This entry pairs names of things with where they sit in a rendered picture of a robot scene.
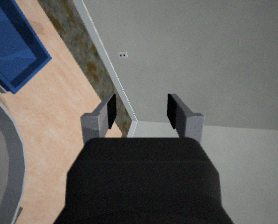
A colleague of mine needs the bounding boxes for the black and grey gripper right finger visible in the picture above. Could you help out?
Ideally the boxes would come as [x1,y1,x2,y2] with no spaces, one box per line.
[167,94,205,145]

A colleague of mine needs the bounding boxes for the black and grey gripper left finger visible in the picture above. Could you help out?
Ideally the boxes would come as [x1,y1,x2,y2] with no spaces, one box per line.
[80,94,117,145]

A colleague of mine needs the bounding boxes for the blue crate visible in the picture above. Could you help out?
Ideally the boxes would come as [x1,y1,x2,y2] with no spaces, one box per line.
[0,0,52,94]

